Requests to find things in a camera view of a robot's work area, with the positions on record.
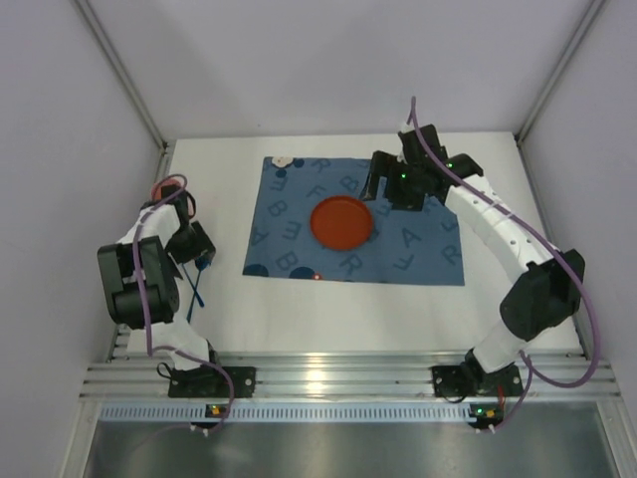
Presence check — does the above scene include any blue plastic spoon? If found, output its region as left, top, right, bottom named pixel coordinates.
left=182, top=257, right=211, bottom=323

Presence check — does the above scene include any blue plastic fork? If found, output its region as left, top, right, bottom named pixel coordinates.
left=181, top=265, right=205, bottom=308

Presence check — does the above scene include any blue letter-print placemat cloth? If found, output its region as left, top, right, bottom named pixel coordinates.
left=243, top=156, right=465, bottom=287

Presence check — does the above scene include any red round plate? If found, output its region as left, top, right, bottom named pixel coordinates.
left=310, top=195, right=374, bottom=251

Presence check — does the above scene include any pink plastic cup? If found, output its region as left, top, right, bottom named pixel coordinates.
left=150, top=178, right=183, bottom=202

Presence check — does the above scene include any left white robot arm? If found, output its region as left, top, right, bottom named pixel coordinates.
left=97, top=181, right=217, bottom=372

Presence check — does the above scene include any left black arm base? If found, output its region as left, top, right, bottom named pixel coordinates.
left=167, top=366, right=257, bottom=398

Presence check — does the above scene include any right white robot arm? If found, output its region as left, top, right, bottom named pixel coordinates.
left=360, top=124, right=585, bottom=384

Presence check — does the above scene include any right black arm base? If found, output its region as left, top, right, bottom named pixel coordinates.
left=431, top=365, right=524, bottom=399

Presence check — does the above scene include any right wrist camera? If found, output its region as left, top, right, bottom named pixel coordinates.
left=398, top=121, right=414, bottom=141

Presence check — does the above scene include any aluminium mounting rail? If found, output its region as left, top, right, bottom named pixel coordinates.
left=80, top=352, right=620, bottom=401

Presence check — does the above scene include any perforated cable tray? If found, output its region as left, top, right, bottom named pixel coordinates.
left=100, top=401, right=503, bottom=424

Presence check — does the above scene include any right aluminium frame post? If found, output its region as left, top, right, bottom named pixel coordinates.
left=514, top=0, right=608, bottom=147

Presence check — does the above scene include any aluminium frame post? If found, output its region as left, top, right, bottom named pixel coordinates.
left=514, top=0, right=608, bottom=147
left=71, top=0, right=168, bottom=154

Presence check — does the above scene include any left aluminium frame post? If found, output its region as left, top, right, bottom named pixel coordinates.
left=71, top=0, right=168, bottom=154

